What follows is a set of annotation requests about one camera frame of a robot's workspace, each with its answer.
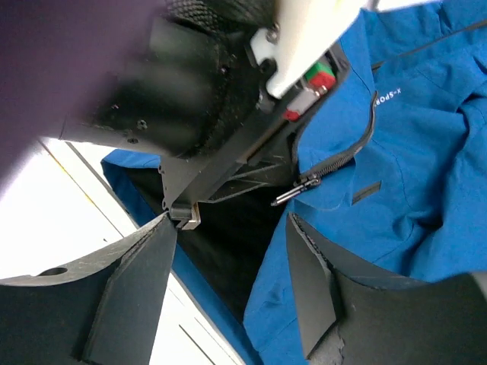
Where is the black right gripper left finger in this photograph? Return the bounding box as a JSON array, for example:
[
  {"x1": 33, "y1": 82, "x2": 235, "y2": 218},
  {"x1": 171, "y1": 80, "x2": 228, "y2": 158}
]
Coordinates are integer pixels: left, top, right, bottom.
[{"x1": 1, "y1": 214, "x2": 177, "y2": 364}]

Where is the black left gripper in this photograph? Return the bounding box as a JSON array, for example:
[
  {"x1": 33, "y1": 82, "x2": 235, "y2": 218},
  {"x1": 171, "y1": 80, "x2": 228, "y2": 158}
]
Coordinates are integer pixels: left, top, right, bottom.
[{"x1": 59, "y1": 1, "x2": 350, "y2": 230}]

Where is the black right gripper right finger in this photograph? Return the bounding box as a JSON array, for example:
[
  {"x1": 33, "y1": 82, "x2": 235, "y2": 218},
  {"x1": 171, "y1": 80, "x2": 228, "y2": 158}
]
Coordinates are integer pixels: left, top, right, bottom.
[{"x1": 286, "y1": 214, "x2": 486, "y2": 364}]

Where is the blue and black jacket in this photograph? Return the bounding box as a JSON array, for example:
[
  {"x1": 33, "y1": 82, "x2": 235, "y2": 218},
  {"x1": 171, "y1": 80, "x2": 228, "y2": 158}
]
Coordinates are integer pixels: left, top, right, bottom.
[{"x1": 100, "y1": 0, "x2": 487, "y2": 365}]

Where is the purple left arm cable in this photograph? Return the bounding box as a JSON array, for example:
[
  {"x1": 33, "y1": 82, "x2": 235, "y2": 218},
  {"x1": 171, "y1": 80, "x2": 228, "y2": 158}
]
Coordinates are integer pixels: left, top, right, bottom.
[{"x1": 0, "y1": 0, "x2": 168, "y2": 198}]

